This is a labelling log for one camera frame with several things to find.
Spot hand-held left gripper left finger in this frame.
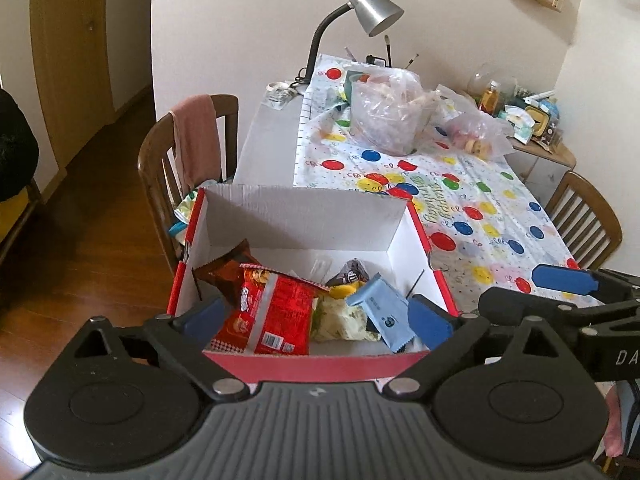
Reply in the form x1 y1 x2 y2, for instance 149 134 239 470
65 294 248 401

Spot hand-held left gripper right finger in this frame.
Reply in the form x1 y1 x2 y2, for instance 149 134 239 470
382 294 566 401

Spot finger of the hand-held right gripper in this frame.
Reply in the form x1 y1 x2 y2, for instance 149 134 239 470
479 286 640 337
531 263 640 306

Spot light blue snack packet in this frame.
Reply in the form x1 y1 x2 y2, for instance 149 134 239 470
345 272 416 352

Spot brown orange snack bag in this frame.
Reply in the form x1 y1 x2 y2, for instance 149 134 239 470
194 239 263 306

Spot red snack bag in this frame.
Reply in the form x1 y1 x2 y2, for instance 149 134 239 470
207 262 331 356

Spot cream snack packet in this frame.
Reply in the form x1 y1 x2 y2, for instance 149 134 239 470
312 295 386 343

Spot dark brown candy packet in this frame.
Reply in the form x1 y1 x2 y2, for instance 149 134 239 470
327 259 371 286

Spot red cardboard box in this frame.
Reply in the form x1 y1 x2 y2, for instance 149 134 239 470
166 183 458 386

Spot wooden chair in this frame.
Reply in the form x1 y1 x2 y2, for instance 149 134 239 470
544 171 623 271
137 94 240 276

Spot pink clothing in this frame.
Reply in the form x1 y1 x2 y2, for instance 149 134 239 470
602 380 640 476

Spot printed seat cushion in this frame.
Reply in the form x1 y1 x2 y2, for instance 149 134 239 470
169 190 201 238

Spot white drawer cabinet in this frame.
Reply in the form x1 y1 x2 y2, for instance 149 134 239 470
505 137 577 206

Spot yellow container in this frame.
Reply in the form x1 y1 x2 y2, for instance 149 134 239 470
525 105 552 138

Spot tissue box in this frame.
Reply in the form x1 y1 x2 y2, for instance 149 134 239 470
502 105 536 141

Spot balloon print tablecloth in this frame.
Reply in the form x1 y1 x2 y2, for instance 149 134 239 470
292 54 608 311

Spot clear plastic bag with cookies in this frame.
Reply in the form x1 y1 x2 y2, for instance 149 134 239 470
435 85 516 161

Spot pink towel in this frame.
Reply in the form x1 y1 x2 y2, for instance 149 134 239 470
167 95 223 188

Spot orange bottle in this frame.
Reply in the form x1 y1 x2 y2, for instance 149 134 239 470
480 81 501 113

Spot large clear plastic bag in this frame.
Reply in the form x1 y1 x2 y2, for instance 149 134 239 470
345 67 441 156

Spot glass jar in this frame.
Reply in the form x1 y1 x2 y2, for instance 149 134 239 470
467 62 518 106

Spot black bag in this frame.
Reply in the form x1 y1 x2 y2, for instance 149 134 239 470
0 89 40 201

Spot wooden door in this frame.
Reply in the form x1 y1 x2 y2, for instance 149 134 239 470
30 0 116 171

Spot silver desk lamp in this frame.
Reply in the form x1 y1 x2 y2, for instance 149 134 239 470
295 0 405 93

